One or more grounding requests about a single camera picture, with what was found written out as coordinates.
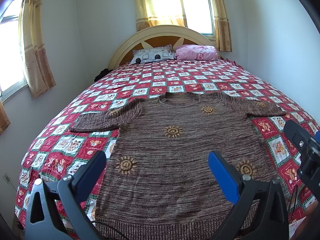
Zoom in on headboard wall window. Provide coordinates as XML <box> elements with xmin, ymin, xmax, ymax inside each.
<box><xmin>183</xmin><ymin>0</ymin><xmax>215</xmax><ymax>36</ymax></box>

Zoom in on black object beside bed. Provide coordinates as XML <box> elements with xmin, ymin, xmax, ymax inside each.
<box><xmin>94</xmin><ymin>68</ymin><xmax>112</xmax><ymax>82</ymax></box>

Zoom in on yellow curtain of headboard window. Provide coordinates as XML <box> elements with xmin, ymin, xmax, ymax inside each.
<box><xmin>212</xmin><ymin>0</ymin><xmax>233</xmax><ymax>52</ymax></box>
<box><xmin>135</xmin><ymin>0</ymin><xmax>187</xmax><ymax>31</ymax></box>

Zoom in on side wall window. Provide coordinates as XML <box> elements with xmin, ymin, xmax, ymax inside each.
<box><xmin>0</xmin><ymin>0</ymin><xmax>27</xmax><ymax>101</ymax></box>

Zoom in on yellow curtain right of headboard window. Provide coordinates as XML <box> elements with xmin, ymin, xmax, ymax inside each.
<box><xmin>212</xmin><ymin>0</ymin><xmax>233</xmax><ymax>52</ymax></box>

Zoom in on pink pillow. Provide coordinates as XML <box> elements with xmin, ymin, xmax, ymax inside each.
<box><xmin>175</xmin><ymin>44</ymin><xmax>219</xmax><ymax>61</ymax></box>

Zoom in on red white checkered quilt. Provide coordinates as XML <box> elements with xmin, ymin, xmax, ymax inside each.
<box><xmin>15</xmin><ymin>59</ymin><xmax>319</xmax><ymax>239</ymax></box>

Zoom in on black cable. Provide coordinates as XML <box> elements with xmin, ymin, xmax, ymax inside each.
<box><xmin>90</xmin><ymin>220</ymin><xmax>131</xmax><ymax>240</ymax></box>

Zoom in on yellow curtain left of headboard window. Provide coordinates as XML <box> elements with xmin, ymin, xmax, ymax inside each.
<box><xmin>135</xmin><ymin>0</ymin><xmax>187</xmax><ymax>31</ymax></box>

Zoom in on brown knit sun-pattern sweater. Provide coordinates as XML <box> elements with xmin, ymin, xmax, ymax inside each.
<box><xmin>71</xmin><ymin>92</ymin><xmax>284</xmax><ymax>239</ymax></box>

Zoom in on white wall socket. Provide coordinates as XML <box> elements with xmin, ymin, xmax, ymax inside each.
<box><xmin>3</xmin><ymin>172</ymin><xmax>11</xmax><ymax>183</ymax></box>

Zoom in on cream arched wooden headboard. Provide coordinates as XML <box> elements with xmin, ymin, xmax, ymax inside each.
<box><xmin>108</xmin><ymin>25</ymin><xmax>215</xmax><ymax>70</ymax></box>

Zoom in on white grey patterned pillow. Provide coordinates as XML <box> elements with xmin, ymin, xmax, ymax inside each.
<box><xmin>129</xmin><ymin>45</ymin><xmax>175</xmax><ymax>65</ymax></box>

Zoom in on yellow side window curtain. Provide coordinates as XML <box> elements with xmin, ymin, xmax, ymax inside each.
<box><xmin>18</xmin><ymin>0</ymin><xmax>56</xmax><ymax>98</ymax></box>

